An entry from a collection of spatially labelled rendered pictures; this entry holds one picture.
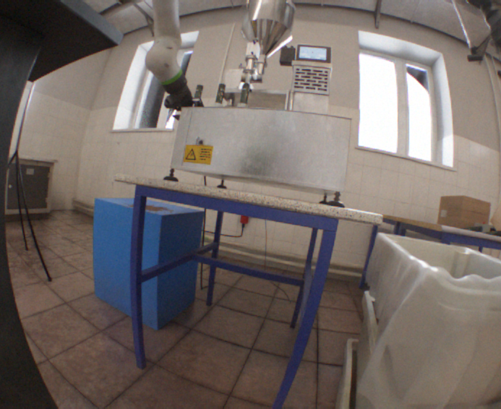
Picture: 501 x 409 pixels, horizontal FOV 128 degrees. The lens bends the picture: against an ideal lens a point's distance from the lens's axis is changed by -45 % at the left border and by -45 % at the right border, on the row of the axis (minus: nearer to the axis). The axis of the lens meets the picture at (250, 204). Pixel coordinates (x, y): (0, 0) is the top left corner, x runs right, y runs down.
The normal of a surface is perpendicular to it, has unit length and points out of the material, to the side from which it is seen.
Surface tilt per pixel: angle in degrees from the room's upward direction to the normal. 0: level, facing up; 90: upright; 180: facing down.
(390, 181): 90
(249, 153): 90
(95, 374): 0
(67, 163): 90
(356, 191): 90
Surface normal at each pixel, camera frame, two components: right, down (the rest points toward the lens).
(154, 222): -0.25, 0.01
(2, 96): 0.97, 0.16
